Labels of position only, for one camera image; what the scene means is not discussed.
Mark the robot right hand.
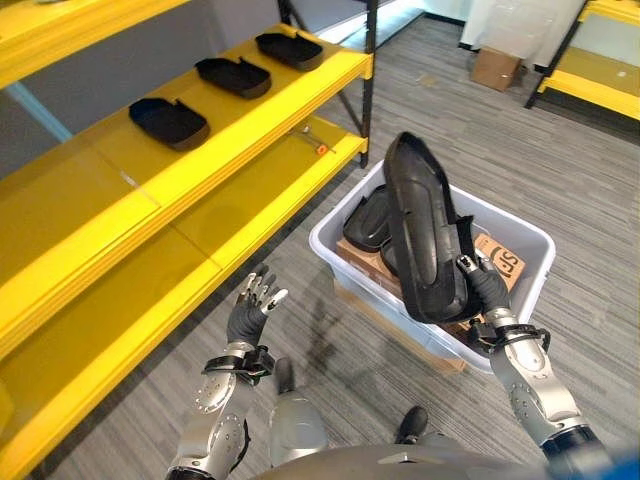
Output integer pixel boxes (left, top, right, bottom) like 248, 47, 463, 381
457, 254, 512, 318

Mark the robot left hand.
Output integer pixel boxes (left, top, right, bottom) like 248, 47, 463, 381
226, 263, 290, 347

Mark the black sole-shaped part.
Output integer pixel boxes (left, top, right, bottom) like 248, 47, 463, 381
254, 31, 325, 73
342, 184, 393, 254
384, 131, 484, 325
194, 56, 273, 101
379, 242, 401, 277
128, 97, 211, 153

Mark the printed brown cardboard box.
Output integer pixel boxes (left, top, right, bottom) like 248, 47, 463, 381
335, 231, 527, 346

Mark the grey plastic box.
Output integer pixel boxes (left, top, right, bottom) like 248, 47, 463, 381
308, 159, 557, 375

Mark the yellow metal shelf rack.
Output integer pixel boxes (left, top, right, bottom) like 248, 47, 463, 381
523, 0, 640, 122
0, 0, 381, 480

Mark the small brown cardboard box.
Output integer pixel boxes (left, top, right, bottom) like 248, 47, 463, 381
470, 46, 523, 93

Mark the robot left leg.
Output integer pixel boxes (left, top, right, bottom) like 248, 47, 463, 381
268, 356, 331, 470

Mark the robot leg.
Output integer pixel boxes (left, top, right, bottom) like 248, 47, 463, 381
393, 405, 451, 449
268, 356, 331, 470

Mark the robot right leg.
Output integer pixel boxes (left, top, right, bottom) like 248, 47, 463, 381
393, 405, 451, 449

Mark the robot grey torso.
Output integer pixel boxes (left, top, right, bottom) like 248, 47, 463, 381
249, 442, 551, 480

